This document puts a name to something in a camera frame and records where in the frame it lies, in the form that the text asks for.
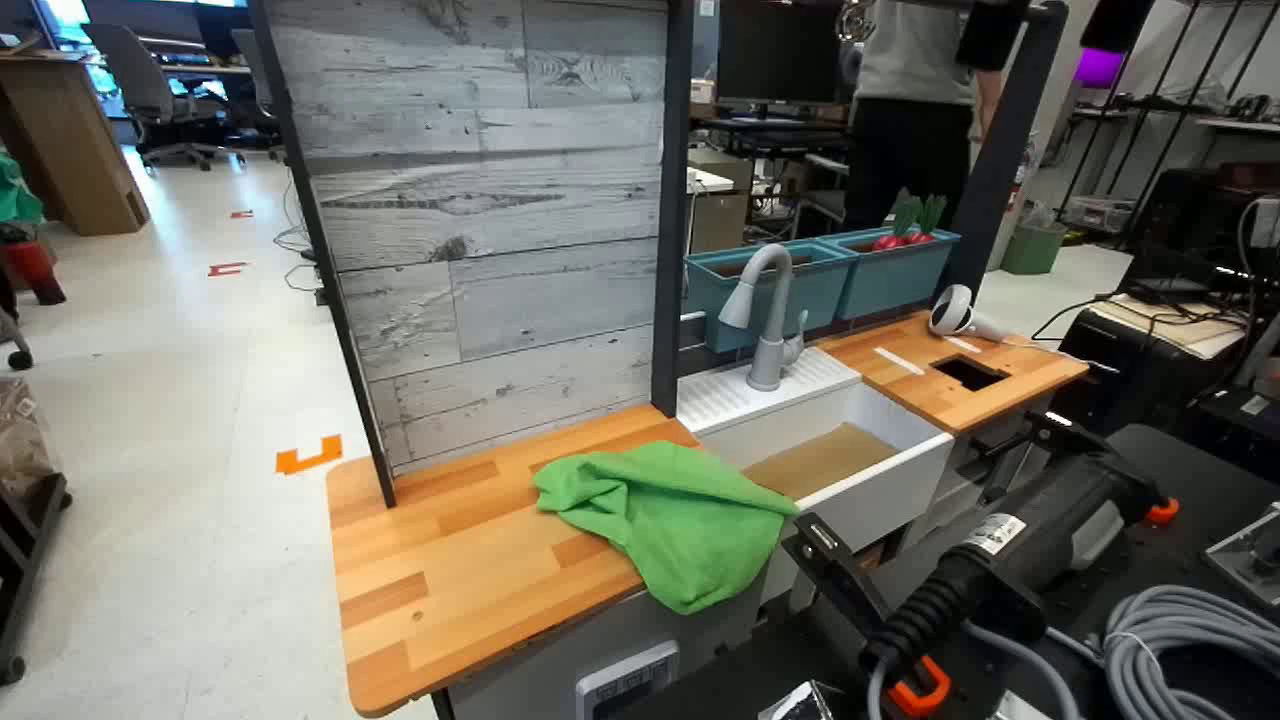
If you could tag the white farmhouse sink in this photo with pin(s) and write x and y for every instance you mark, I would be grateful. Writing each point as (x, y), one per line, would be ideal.
(875, 511)

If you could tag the teal plastic bin with red items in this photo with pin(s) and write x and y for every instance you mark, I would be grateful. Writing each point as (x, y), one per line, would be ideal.
(901, 282)

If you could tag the gray base cabinet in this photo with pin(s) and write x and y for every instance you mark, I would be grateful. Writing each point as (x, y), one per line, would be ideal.
(560, 674)

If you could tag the black clamp mount with tube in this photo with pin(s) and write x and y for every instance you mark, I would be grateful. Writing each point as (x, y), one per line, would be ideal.
(1041, 526)

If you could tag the long white plastic strip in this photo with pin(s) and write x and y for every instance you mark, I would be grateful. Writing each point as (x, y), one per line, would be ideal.
(898, 361)

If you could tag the green cloth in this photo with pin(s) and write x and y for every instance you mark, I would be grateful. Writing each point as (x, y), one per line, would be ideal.
(683, 523)

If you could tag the green and red toy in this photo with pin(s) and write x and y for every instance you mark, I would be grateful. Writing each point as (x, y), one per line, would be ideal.
(21, 223)

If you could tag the black computer monitor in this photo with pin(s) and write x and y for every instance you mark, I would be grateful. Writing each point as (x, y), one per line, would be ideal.
(781, 47)

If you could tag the orange clamp knob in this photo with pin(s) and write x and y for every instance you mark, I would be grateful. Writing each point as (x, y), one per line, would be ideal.
(1161, 511)
(922, 697)

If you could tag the gray office chair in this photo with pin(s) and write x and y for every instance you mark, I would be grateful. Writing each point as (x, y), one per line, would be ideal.
(132, 80)

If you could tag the green bucket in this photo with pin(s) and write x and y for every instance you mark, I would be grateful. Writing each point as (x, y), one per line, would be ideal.
(1032, 246)

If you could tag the person in dark trousers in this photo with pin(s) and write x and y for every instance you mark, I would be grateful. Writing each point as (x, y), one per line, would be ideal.
(906, 133)

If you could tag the dark rolling cart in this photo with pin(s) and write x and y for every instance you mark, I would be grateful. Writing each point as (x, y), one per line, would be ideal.
(21, 480)

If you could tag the short white plastic strip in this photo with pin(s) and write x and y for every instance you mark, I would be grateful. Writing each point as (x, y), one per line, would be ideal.
(963, 346)

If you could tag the gray wood-look backsplash panel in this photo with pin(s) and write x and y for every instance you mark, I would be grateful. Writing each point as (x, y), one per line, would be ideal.
(483, 201)

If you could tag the small wooden countertop with hole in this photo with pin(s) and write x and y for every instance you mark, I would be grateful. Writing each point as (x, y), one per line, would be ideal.
(913, 391)

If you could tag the wooden desk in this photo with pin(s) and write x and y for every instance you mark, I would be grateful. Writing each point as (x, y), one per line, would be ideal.
(65, 145)

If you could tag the large wooden countertop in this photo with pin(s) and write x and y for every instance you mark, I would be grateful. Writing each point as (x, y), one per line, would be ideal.
(442, 572)

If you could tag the light wooden board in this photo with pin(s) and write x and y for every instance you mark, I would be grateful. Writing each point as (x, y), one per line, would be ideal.
(1174, 324)

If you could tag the gray kitchen faucet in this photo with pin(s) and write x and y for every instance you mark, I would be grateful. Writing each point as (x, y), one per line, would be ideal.
(770, 354)

